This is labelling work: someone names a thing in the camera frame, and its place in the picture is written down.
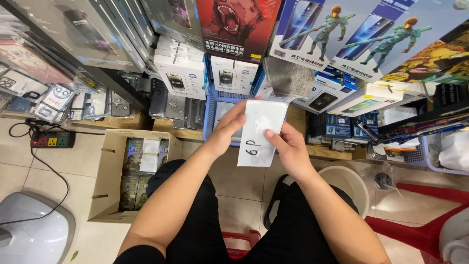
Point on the person's left hand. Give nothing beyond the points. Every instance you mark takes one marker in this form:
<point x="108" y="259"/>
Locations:
<point x="223" y="132"/>

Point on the person's right hand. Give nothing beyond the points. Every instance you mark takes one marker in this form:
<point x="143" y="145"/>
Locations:
<point x="289" y="146"/>

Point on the person's left fingers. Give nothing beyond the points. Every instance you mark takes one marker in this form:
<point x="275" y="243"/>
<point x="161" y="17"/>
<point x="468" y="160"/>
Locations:
<point x="240" y="112"/>

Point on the white paper packet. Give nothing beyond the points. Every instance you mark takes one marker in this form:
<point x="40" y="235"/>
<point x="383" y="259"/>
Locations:
<point x="261" y="132"/>

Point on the blue plastic basket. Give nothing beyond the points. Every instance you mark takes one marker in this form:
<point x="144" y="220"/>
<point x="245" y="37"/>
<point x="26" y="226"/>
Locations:
<point x="216" y="113"/>

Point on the white screen protector box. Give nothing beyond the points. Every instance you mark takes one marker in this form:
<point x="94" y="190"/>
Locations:
<point x="233" y="75"/>
<point x="181" y="79"/>

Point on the grey cloth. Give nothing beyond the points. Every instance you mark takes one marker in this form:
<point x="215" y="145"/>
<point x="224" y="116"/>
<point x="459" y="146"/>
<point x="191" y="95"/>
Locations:
<point x="287" y="79"/>

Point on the row of dark phone cases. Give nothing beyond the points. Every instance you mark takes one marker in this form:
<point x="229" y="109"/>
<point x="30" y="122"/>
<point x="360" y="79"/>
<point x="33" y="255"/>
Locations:
<point x="176" y="106"/>

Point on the white black phone box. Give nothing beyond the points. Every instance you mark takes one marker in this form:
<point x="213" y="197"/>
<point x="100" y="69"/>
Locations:
<point x="322" y="97"/>

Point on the red bear print box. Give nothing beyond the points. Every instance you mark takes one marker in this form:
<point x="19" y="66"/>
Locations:
<point x="236" y="27"/>

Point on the person's black shoe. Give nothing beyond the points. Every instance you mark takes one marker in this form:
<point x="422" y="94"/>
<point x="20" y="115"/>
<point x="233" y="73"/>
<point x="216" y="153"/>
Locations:
<point x="274" y="200"/>

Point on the stack of dark blue boxes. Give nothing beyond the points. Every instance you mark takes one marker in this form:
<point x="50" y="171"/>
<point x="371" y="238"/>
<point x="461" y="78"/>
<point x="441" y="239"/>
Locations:
<point x="342" y="126"/>

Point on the blue warrior print box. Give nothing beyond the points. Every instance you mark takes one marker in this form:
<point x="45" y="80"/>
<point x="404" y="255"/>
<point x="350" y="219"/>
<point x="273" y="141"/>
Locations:
<point x="311" y="31"/>
<point x="384" y="40"/>

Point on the person's black shorts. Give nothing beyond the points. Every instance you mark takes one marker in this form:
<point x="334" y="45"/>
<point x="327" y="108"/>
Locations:
<point x="238" y="223"/>

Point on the cardboard box of packets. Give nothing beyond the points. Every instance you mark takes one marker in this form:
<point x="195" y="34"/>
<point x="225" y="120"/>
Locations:
<point x="126" y="176"/>

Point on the white green phone box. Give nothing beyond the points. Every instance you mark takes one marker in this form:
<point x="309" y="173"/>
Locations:
<point x="370" y="101"/>

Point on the beige plastic bucket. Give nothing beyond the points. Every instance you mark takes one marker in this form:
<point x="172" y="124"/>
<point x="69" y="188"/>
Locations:
<point x="348" y="187"/>

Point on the red plastic stool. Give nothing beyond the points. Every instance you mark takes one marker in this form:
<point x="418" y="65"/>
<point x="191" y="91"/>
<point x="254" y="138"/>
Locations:
<point x="240" y="244"/>

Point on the clear plastic bag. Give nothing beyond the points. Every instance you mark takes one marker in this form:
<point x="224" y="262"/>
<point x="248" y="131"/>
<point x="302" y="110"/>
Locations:
<point x="383" y="178"/>

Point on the black power strip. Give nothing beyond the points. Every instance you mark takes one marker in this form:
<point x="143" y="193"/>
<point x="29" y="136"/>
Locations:
<point x="53" y="139"/>

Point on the rack of phone cases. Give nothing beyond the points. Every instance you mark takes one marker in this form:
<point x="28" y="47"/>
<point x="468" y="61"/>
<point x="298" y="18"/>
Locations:
<point x="55" y="62"/>

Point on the yellow monkey print box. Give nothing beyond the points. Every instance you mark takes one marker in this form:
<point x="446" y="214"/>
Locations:
<point x="436" y="58"/>

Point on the lilac plastic basket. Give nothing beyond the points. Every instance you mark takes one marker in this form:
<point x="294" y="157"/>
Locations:
<point x="439" y="154"/>

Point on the red plastic chair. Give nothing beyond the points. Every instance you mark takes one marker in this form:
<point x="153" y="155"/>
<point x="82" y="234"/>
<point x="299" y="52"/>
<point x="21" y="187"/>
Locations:
<point x="417" y="223"/>

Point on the green leaf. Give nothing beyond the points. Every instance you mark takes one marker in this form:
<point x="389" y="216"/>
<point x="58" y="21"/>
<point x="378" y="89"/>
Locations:
<point x="74" y="255"/>

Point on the grey white appliance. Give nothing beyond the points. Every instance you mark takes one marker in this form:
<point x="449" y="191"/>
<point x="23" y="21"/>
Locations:
<point x="33" y="231"/>

